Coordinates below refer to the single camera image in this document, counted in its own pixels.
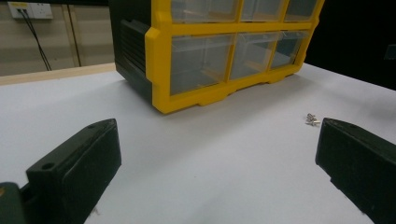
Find yellow black drawer organizer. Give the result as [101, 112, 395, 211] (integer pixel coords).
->
[108, 0, 326, 115]

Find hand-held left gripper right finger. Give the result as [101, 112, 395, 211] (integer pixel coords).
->
[315, 117, 396, 224]

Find black socket cable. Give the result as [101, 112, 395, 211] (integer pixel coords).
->
[17, 8, 52, 72]

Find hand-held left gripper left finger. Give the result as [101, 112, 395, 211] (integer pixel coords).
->
[26, 118, 122, 224]

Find grid of clear drawers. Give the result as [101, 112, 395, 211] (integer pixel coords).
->
[171, 0, 318, 80]

